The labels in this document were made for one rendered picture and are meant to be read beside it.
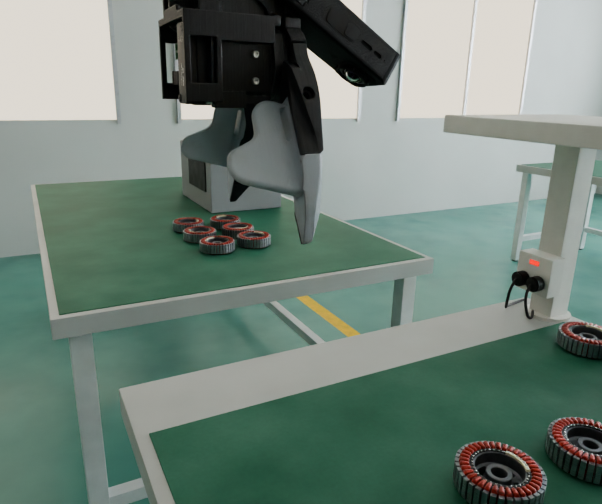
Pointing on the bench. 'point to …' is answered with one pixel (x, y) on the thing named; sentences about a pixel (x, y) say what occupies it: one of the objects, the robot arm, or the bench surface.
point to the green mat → (403, 430)
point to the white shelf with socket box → (572, 172)
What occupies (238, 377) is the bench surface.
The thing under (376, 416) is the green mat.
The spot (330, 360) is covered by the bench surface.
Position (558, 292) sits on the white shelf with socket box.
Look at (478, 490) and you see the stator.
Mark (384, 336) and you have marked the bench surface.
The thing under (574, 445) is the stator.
